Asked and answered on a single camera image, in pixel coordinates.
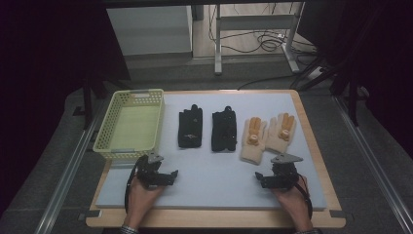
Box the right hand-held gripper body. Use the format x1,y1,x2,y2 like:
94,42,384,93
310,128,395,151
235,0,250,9
268,153,304,191

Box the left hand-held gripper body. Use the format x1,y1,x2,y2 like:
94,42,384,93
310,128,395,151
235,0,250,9
134,151,169,190

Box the beige glove with orange bear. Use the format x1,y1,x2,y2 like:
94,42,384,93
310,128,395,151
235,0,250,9
240,116,268,166
264,112,297,155

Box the pale green plastic basket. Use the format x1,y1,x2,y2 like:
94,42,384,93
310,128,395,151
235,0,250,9
93,88,166,161

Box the black glove with logo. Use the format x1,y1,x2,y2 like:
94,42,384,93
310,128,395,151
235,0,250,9
177,103,204,149

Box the plain black glove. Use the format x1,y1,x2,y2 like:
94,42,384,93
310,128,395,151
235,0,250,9
210,105,238,153

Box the person's right hand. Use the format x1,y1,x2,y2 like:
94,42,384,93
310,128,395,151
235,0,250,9
272,176,315,232

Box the person's left hand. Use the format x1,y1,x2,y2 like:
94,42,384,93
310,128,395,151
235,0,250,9
124,177,166,229

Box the white foam mat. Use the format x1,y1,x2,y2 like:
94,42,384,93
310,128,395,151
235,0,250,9
94,93,327,211

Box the black stand legs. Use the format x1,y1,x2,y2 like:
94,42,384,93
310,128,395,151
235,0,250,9
72,75,131,131
289,54,372,128

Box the white power strip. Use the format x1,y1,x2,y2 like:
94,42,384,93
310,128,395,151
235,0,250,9
307,65,324,81

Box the white cabinet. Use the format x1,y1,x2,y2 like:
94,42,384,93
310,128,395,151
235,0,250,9
106,5,195,60

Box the dark curtain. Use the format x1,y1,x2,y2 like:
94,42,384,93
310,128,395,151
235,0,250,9
297,0,413,161
0,0,131,217

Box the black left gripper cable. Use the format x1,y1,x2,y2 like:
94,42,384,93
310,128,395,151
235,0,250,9
124,158,144,215

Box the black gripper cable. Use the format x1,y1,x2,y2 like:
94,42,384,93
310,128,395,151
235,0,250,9
124,158,144,215
293,174,314,220

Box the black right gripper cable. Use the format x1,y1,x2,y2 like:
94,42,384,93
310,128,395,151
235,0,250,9
293,174,314,220

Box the black corner bracket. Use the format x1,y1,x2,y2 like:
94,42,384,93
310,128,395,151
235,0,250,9
77,209,102,222
328,209,354,222

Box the aluminium rail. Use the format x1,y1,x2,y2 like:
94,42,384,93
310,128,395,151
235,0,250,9
332,95,413,234
33,97,109,234

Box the long black floor cable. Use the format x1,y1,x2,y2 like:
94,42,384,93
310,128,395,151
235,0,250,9
237,73,295,91

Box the tangle of black floor cables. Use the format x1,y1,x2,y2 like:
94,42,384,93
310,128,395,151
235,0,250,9
207,3,318,56

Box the white metal desk frame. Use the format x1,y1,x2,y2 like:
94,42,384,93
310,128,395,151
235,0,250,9
213,2,305,77

